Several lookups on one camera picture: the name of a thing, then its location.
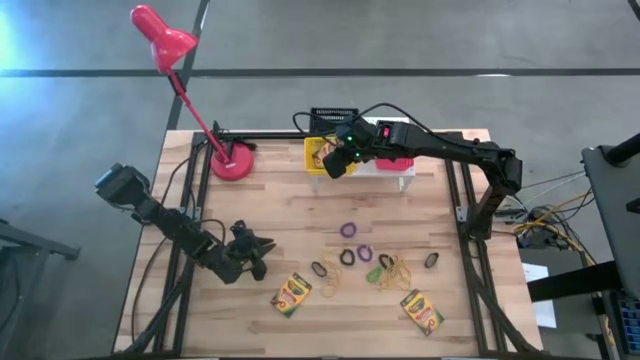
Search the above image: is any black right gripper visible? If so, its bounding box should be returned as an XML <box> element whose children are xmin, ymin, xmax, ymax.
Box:
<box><xmin>324</xmin><ymin>118</ymin><xmax>379</xmax><ymax>180</ymax></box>

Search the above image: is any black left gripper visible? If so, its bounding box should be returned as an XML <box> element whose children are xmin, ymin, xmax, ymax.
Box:
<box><xmin>212</xmin><ymin>218</ymin><xmax>278</xmax><ymax>285</ymax></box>

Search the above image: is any yellow plastic basket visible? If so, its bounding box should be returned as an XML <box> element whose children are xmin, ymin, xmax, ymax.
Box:
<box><xmin>303</xmin><ymin>135</ymin><xmax>360</xmax><ymax>178</ymax></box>

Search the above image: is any black plastic basket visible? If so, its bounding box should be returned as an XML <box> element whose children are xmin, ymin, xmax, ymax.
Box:
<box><xmin>308</xmin><ymin>106</ymin><xmax>361</xmax><ymax>137</ymax></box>

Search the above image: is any red plastic basket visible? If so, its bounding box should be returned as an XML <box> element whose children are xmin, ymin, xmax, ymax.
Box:
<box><xmin>374</xmin><ymin>124</ymin><xmax>416</xmax><ymax>173</ymax></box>

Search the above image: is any red desk lamp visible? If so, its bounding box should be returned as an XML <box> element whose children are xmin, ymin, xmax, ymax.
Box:
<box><xmin>129</xmin><ymin>4</ymin><xmax>256</xmax><ymax>183</ymax></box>

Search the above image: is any white perforated metal shelf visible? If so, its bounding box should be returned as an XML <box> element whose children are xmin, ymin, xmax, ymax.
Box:
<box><xmin>310</xmin><ymin>116</ymin><xmax>417</xmax><ymax>194</ymax></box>

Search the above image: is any white paper sheet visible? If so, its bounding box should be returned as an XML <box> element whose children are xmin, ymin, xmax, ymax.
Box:
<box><xmin>520</xmin><ymin>262</ymin><xmax>558</xmax><ymax>330</ymax></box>

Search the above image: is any black beam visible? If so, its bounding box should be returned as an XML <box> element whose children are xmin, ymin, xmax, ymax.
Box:
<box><xmin>527</xmin><ymin>259</ymin><xmax>621</xmax><ymax>303</ymax></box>

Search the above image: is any black cart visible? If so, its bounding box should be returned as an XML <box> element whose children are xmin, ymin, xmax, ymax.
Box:
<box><xmin>581</xmin><ymin>132</ymin><xmax>640</xmax><ymax>301</ymax></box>

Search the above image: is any plastic crate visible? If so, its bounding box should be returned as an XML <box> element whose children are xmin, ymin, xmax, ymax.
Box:
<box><xmin>618</xmin><ymin>294</ymin><xmax>640</xmax><ymax>354</ymax></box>

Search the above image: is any black aluminium table frame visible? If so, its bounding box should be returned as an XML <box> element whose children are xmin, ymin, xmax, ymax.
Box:
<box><xmin>122</xmin><ymin>129</ymin><xmax>544</xmax><ymax>357</ymax></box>

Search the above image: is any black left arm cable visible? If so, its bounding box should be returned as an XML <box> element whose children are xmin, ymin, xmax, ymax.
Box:
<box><xmin>168</xmin><ymin>139</ymin><xmax>209</xmax><ymax>201</ymax></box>

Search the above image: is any black lamp cable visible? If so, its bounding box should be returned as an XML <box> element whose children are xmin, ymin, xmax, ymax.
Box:
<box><xmin>211</xmin><ymin>119</ymin><xmax>260</xmax><ymax>151</ymax></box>

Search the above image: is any dark thin cable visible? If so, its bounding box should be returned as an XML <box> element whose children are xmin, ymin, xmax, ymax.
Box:
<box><xmin>130</xmin><ymin>234</ymin><xmax>169</xmax><ymax>346</ymax></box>

